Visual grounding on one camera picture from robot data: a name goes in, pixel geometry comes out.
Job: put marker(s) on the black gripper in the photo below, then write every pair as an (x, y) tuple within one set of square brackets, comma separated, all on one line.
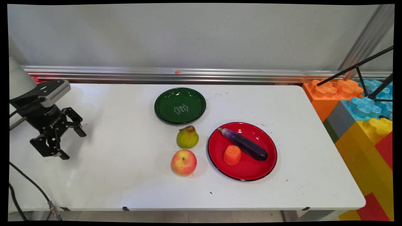
[(44, 118)]

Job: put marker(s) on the purple toy eggplant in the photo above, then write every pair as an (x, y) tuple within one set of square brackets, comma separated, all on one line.
[(248, 146)]

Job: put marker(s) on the red plastic piece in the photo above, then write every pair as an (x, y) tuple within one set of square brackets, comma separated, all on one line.
[(37, 79)]

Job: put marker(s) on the green enamel plate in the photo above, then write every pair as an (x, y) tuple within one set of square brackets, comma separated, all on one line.
[(180, 105)]

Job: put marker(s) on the red yellow toy apple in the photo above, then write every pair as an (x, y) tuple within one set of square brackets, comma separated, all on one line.
[(184, 162)]

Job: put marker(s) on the green toy pear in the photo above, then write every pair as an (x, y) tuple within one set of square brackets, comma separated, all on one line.
[(187, 138)]

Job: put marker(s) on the orange toy carrot piece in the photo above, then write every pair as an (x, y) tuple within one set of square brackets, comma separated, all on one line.
[(232, 155)]

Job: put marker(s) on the red enamel plate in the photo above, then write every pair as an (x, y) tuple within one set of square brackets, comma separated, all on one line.
[(254, 169)]

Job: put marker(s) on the orange giant building block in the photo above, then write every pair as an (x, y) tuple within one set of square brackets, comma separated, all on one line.
[(323, 100)]

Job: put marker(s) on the grey giant building block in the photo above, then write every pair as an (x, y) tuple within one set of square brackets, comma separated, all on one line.
[(340, 121)]

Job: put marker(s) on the yellow giant building block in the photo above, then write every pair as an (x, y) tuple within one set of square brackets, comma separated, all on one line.
[(361, 157)]

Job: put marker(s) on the blue giant building block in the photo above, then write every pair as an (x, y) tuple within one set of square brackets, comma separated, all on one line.
[(364, 106)]

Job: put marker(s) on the black tripod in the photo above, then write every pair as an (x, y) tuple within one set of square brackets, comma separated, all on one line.
[(361, 64)]

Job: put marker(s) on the red giant building block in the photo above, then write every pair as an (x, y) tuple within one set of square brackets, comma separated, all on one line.
[(373, 208), (385, 149)]

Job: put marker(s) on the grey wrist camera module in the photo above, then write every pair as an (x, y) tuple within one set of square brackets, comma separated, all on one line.
[(58, 91)]

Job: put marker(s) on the horizontal aluminium rail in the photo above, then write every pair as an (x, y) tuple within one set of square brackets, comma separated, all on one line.
[(220, 75)]

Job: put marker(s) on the slanted aluminium post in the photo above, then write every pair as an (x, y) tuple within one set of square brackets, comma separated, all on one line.
[(367, 37)]

